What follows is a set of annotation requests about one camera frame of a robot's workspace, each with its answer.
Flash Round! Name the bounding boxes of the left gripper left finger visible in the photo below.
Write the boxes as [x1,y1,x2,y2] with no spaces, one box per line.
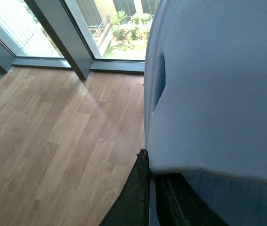
[100,149,150,226]

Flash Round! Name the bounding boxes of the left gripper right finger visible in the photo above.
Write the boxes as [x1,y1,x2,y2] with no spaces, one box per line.
[155,173,227,226]

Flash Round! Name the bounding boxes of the light blue slipper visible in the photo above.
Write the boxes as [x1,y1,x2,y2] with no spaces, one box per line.
[144,0,267,226]

